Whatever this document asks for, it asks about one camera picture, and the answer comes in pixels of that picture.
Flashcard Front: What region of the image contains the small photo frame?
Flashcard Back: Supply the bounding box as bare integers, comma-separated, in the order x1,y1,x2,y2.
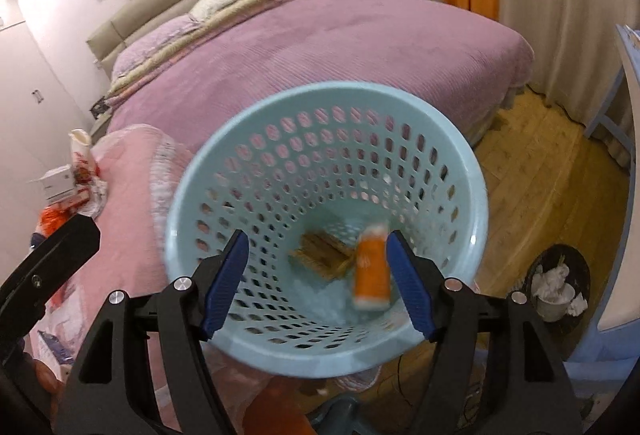
90,97,110,120

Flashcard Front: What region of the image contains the purple bedspread bed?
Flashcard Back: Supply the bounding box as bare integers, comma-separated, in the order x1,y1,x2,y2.
110,0,534,151

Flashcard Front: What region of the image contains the white tea box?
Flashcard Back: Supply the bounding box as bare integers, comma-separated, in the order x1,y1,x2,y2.
34,164,77,206

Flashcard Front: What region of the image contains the purple pillow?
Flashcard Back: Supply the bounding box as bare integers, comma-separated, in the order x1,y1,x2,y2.
111,14,202,82

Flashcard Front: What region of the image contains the white noodle cup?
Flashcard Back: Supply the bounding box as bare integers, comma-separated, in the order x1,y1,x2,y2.
68,129,100,184

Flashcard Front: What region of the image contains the beige nightstand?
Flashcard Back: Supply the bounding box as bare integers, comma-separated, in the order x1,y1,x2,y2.
89,111,112,145

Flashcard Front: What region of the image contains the polka dot paper wrapper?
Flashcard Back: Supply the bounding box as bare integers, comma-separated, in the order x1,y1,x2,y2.
77,177,108,218

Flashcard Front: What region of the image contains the black waste bin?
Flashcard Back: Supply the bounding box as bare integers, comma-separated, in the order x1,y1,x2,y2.
523,243,591,341

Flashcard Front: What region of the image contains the light blue desk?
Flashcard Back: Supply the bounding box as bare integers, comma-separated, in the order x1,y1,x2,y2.
564,23,640,396

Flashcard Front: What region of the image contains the orange plastic bag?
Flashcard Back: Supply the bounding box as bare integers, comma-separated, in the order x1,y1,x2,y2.
37,207,73,238

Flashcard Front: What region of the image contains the white wardrobe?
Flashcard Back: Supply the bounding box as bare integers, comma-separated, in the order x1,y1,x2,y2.
0,0,87,277

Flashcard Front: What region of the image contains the light blue plastic basket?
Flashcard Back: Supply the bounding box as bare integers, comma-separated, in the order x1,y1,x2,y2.
165,82,488,378

